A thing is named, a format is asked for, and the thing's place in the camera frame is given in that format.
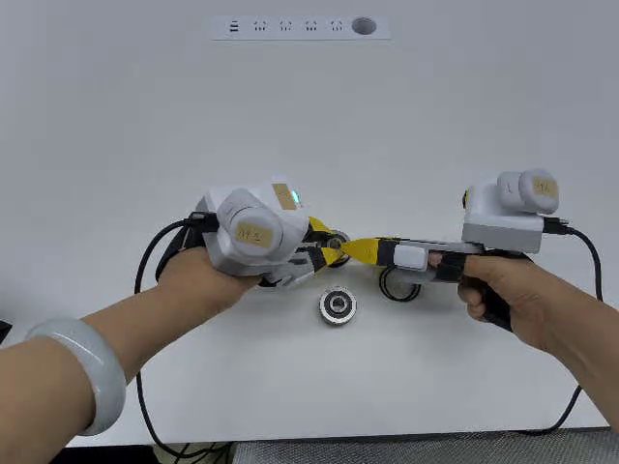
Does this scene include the metal wheel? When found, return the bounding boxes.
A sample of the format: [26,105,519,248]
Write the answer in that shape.
[317,285,358,328]
[327,230,351,268]

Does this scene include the black rubber ring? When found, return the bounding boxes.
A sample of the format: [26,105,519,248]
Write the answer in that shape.
[390,270,424,305]
[378,266,410,302]

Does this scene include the white power strip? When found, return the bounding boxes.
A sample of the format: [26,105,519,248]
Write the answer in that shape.
[211,14,394,43]

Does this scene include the black cable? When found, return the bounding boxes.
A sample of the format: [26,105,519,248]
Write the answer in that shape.
[133,212,234,460]
[524,217,605,435]

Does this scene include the person's right hand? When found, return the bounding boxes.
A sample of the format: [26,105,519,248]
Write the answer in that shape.
[427,251,597,352]

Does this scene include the pale jade bracelet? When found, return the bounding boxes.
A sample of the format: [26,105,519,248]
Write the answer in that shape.
[22,316,129,437]

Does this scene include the person's right forearm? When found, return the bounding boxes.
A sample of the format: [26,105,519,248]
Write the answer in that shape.
[544,297,619,427]

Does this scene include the white table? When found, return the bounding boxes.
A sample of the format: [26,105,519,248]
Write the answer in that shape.
[0,0,619,447]

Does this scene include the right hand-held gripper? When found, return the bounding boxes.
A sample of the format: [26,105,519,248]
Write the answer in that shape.
[339,167,562,288]

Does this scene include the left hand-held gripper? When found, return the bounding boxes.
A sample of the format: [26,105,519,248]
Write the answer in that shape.
[194,176,345,292]

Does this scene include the person's left forearm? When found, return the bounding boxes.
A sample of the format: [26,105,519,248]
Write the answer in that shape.
[0,284,194,464]

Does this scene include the person's left hand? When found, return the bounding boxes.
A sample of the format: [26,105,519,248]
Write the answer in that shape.
[154,224,273,316]

